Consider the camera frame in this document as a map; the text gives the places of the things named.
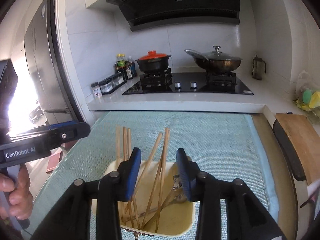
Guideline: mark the wooden chopstick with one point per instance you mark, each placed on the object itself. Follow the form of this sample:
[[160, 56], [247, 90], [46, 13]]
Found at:
[[150, 159], [124, 143], [129, 142], [162, 175], [118, 160], [159, 180]]

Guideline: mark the wok with glass lid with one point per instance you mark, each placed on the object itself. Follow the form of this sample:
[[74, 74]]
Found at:
[[215, 61]]

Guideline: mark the yellow cap oil bottle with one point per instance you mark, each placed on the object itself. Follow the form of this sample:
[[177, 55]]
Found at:
[[121, 63]]

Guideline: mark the person's left hand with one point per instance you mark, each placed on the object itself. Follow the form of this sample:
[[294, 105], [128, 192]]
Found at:
[[20, 197]]

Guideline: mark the black pot orange lid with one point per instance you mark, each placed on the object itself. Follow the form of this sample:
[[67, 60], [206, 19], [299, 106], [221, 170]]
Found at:
[[153, 62]]

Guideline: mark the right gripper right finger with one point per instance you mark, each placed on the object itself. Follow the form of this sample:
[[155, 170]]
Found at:
[[247, 218]]

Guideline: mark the metal spoon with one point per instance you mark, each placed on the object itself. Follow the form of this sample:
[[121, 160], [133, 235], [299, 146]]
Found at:
[[175, 196]]

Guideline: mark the white spice jar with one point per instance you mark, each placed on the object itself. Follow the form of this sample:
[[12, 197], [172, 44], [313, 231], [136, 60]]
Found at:
[[96, 90]]

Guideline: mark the black gas stove top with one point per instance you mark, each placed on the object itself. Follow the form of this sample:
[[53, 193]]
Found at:
[[201, 82]]

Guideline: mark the red notebook on floor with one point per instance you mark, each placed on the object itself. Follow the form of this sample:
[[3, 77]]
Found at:
[[53, 161]]

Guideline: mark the dark sauce bottle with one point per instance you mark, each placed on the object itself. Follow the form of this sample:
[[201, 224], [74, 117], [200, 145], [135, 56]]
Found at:
[[130, 70]]

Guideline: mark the green woven table mat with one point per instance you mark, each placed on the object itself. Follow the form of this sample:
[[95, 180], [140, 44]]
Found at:
[[223, 144]]

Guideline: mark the cream utensil holder box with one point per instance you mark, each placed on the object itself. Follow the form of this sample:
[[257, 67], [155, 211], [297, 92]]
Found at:
[[177, 213]]

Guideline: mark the grey refrigerator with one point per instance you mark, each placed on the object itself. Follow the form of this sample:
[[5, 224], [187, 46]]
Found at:
[[40, 64]]

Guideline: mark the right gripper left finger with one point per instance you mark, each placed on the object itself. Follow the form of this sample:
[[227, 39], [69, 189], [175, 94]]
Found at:
[[70, 217]]

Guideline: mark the dark glass jug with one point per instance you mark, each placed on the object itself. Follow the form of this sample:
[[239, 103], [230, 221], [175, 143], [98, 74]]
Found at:
[[258, 68]]

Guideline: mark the bag of yellow green items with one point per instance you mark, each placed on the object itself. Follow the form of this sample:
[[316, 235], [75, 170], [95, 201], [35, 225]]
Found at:
[[307, 95]]

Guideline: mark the black spice rack tray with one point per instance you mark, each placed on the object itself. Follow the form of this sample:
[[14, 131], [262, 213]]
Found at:
[[112, 83]]

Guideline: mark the black range hood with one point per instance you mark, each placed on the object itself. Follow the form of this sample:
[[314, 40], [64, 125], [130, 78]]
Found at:
[[145, 14]]

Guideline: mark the wooden cutting board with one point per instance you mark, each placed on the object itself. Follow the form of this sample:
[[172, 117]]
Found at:
[[305, 141]]

